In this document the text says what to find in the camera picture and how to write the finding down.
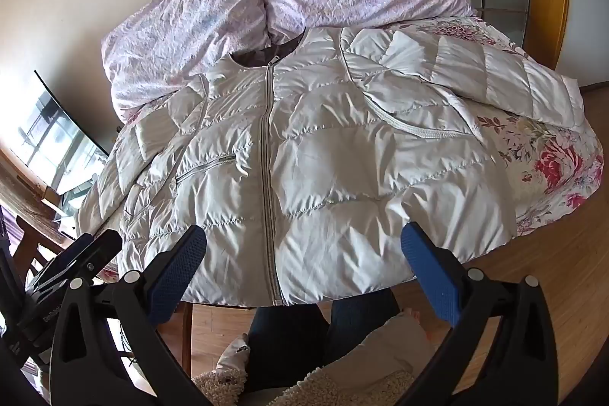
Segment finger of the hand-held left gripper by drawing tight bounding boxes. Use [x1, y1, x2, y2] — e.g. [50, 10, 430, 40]
[26, 229, 123, 293]

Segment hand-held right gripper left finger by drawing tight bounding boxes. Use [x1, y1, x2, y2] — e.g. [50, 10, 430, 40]
[50, 224, 210, 406]

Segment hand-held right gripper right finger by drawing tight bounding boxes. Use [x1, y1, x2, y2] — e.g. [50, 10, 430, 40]
[401, 221, 560, 406]

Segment white puffer jacket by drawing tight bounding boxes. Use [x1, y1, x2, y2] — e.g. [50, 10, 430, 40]
[78, 25, 586, 307]

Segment person's foot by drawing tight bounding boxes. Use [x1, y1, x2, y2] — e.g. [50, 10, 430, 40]
[408, 308, 451, 344]

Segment white slipper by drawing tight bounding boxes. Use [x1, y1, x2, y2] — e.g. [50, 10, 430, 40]
[218, 334, 251, 384]

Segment person's legs and slippers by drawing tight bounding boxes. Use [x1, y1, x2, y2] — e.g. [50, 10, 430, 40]
[193, 315, 458, 406]

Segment flat screen television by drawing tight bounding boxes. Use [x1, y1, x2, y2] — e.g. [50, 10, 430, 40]
[16, 70, 110, 195]

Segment person's legs in jeans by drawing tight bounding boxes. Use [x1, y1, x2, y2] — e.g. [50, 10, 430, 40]
[246, 287, 401, 393]

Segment floral bed blanket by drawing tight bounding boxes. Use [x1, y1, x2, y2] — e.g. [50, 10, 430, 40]
[76, 18, 601, 288]

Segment pink patterned pillow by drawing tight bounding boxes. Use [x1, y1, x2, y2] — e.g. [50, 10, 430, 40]
[101, 0, 477, 126]

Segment wooden bed frame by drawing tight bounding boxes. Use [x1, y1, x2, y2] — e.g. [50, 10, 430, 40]
[178, 301, 194, 379]

